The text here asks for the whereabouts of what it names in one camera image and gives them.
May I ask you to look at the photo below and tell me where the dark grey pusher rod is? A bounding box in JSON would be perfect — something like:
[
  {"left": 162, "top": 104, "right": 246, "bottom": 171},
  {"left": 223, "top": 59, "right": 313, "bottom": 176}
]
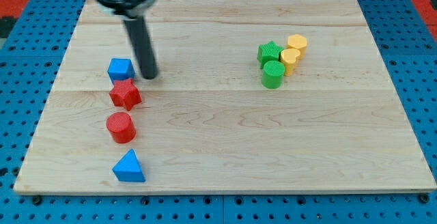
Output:
[{"left": 124, "top": 16, "right": 158, "bottom": 80}]

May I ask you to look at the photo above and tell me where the red star block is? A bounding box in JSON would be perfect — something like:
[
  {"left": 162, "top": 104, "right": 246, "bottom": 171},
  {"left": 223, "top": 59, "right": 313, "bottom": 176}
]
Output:
[{"left": 109, "top": 78, "right": 142, "bottom": 111}]

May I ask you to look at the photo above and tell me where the green star block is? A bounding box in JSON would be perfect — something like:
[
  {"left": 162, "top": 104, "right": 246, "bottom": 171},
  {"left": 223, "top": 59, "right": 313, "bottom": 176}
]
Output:
[{"left": 257, "top": 41, "right": 284, "bottom": 69}]

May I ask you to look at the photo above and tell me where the wooden board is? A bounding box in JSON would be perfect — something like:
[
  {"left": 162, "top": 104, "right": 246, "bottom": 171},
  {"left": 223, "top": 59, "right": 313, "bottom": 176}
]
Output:
[{"left": 14, "top": 0, "right": 436, "bottom": 195}]

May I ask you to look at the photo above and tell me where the blue cube block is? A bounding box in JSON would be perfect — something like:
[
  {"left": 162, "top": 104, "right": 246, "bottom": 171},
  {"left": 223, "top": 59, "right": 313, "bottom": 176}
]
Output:
[{"left": 107, "top": 58, "right": 135, "bottom": 83}]

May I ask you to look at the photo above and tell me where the green cylinder block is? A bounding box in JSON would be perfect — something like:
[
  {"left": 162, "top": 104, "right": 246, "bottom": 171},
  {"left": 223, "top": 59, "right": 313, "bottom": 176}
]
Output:
[{"left": 262, "top": 61, "right": 285, "bottom": 89}]

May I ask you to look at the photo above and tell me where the blue triangle block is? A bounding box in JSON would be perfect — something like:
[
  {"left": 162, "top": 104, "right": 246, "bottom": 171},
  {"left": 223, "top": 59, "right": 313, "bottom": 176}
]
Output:
[{"left": 112, "top": 149, "right": 146, "bottom": 182}]

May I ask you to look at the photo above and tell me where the yellow heart block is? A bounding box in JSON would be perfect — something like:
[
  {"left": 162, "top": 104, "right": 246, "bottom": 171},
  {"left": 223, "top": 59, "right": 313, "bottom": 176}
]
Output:
[{"left": 279, "top": 48, "right": 301, "bottom": 76}]

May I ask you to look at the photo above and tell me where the yellow hexagon block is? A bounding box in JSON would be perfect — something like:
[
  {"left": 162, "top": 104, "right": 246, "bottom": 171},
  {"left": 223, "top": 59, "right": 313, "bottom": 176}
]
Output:
[{"left": 286, "top": 34, "right": 308, "bottom": 59}]

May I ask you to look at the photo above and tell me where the red cylinder block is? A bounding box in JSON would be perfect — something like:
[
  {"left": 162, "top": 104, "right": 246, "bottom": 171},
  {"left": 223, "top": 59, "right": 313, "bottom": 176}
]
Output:
[{"left": 106, "top": 112, "right": 137, "bottom": 143}]

